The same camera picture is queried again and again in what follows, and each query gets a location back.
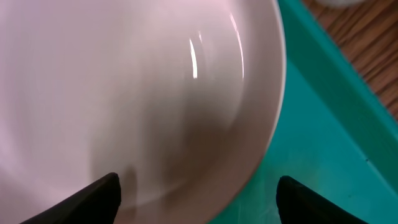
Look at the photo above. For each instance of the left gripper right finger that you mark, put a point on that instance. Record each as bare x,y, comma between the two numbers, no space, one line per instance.
297,203

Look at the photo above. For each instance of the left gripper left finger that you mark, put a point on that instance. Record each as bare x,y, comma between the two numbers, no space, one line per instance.
96,203

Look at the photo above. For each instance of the large white round plate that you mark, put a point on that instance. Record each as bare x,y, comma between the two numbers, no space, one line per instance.
179,98

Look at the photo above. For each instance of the clear plastic waste bin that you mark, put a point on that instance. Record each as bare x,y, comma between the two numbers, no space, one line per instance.
339,3

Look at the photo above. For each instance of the teal plastic serving tray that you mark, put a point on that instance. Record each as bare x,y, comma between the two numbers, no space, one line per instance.
333,135

